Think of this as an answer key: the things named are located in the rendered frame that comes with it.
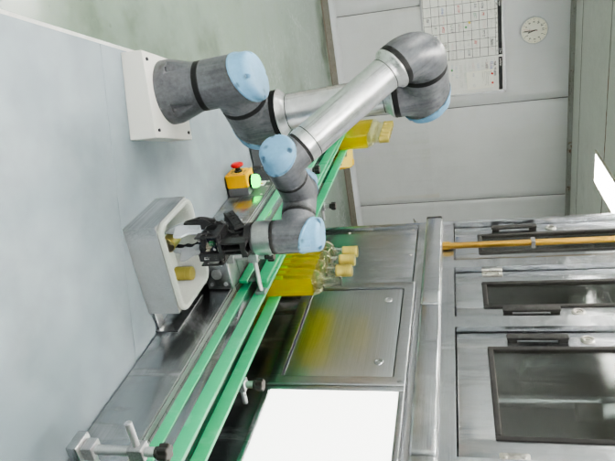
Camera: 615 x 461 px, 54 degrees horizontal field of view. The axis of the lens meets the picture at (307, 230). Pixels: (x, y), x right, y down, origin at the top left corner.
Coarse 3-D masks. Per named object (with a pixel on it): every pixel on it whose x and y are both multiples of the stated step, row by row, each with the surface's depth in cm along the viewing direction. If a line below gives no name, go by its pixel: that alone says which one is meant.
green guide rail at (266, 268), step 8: (336, 144) 254; (328, 152) 245; (320, 160) 238; (328, 160) 236; (320, 168) 228; (320, 176) 222; (280, 256) 169; (248, 264) 166; (264, 264) 164; (272, 264) 164; (248, 272) 162; (264, 272) 160; (272, 272) 161; (240, 280) 159; (248, 280) 158; (264, 280) 157
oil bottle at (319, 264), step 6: (282, 264) 170; (288, 264) 169; (294, 264) 169; (300, 264) 168; (306, 264) 168; (312, 264) 167; (318, 264) 167; (324, 264) 167; (318, 270) 166; (324, 270) 166
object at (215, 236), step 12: (216, 228) 131; (228, 228) 133; (204, 240) 129; (216, 240) 127; (228, 240) 128; (240, 240) 127; (204, 252) 130; (216, 252) 129; (228, 252) 130; (240, 252) 129; (252, 252) 129; (204, 264) 131; (216, 264) 130
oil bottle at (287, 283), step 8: (280, 272) 166; (288, 272) 165; (296, 272) 165; (304, 272) 164; (312, 272) 163; (320, 272) 164; (280, 280) 163; (288, 280) 162; (296, 280) 162; (304, 280) 161; (312, 280) 161; (320, 280) 161; (272, 288) 164; (280, 288) 164; (288, 288) 163; (296, 288) 163; (304, 288) 162; (312, 288) 162; (320, 288) 162
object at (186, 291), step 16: (176, 208) 137; (192, 208) 144; (160, 224) 130; (176, 224) 146; (160, 240) 129; (192, 240) 147; (176, 256) 150; (208, 272) 151; (176, 288) 134; (192, 288) 145
